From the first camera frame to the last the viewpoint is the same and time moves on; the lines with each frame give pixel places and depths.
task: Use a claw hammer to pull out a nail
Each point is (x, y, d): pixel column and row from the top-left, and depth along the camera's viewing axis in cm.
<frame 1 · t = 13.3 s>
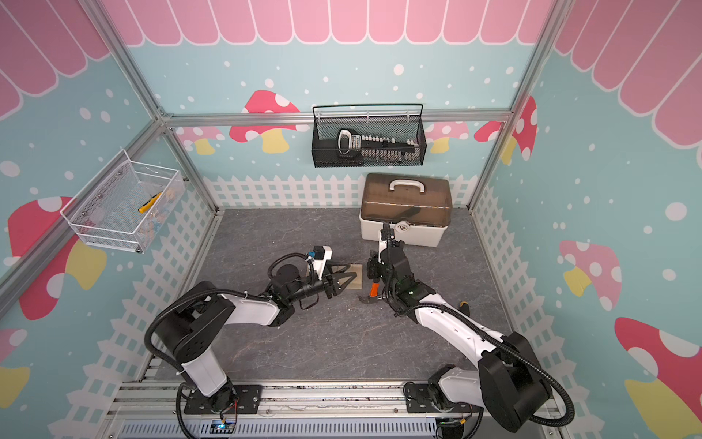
left hand: (353, 274, 81), fingers open
right hand: (372, 250, 84), fingers closed
white storage box brown lid: (418, 208, 96), point 20 cm above the table

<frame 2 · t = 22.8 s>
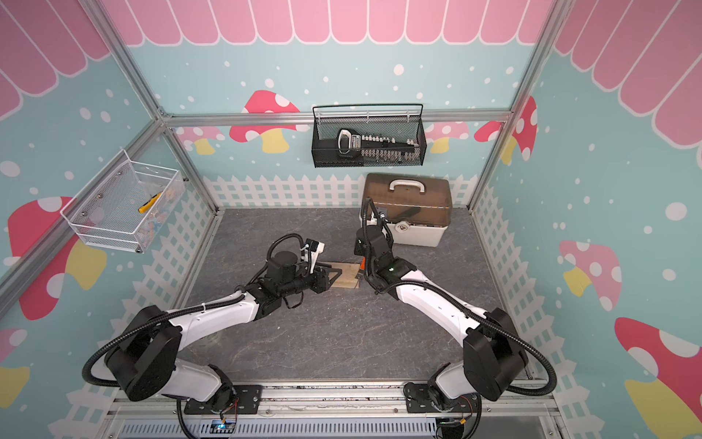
left hand: (335, 274, 83), fingers open
right hand: (366, 230, 82), fingers closed
the named things where they were.

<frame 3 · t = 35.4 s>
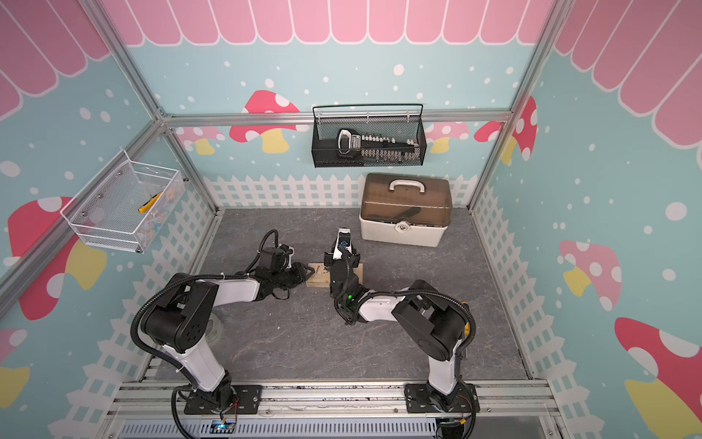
left hand: (312, 276, 96), fingers open
right hand: (340, 235, 84), fingers closed
the named things where they were.

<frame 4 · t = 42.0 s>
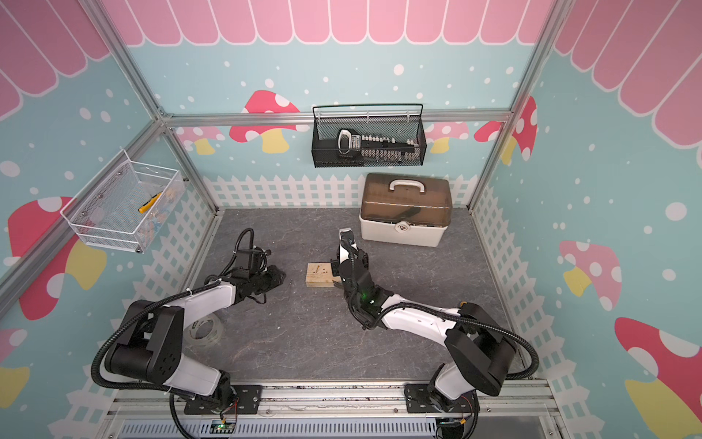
left hand: (283, 279, 94), fingers open
right hand: (343, 241, 80), fingers closed
the named things where they were.

